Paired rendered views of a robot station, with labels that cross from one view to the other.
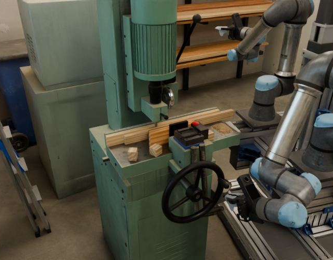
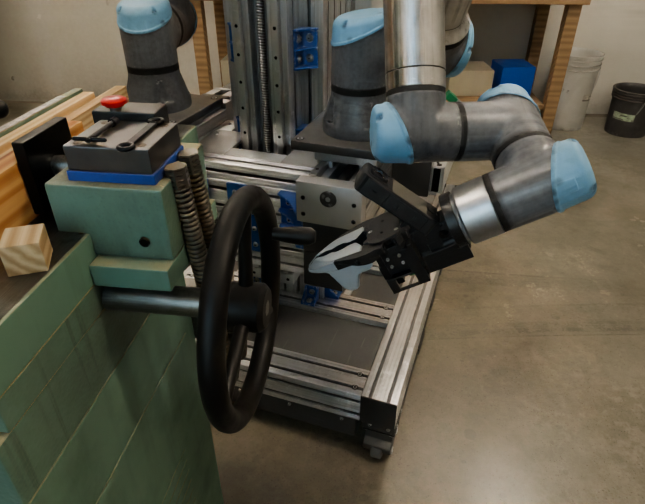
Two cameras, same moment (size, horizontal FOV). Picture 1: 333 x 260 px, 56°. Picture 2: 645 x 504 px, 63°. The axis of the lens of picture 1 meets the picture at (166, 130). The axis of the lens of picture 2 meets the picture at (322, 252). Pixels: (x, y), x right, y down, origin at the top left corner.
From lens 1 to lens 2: 0.78 m
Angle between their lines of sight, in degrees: 47
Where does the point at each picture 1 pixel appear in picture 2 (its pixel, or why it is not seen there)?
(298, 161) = (330, 141)
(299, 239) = (335, 313)
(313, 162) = (365, 126)
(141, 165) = (14, 329)
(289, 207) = (574, 153)
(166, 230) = (150, 489)
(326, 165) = not seen: hidden behind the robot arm
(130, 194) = (22, 470)
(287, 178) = (484, 112)
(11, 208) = not seen: outside the picture
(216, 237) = not seen: hidden behind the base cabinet
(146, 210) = (88, 480)
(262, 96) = (152, 46)
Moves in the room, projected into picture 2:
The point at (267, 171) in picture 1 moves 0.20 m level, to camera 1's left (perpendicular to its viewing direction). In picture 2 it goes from (430, 118) to (339, 175)
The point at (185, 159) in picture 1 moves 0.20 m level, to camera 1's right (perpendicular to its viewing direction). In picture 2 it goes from (169, 219) to (282, 161)
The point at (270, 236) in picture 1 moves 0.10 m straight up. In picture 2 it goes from (293, 340) to (292, 312)
